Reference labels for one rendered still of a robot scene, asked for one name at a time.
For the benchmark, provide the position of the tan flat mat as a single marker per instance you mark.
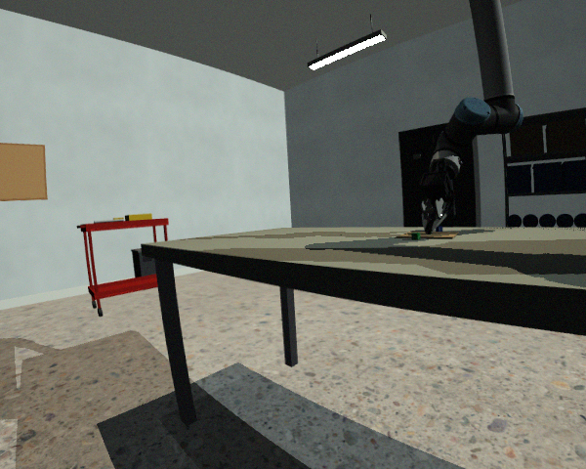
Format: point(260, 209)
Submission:
point(433, 235)

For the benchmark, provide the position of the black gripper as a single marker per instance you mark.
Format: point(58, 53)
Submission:
point(437, 185)

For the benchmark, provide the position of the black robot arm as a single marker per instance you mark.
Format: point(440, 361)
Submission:
point(497, 113)

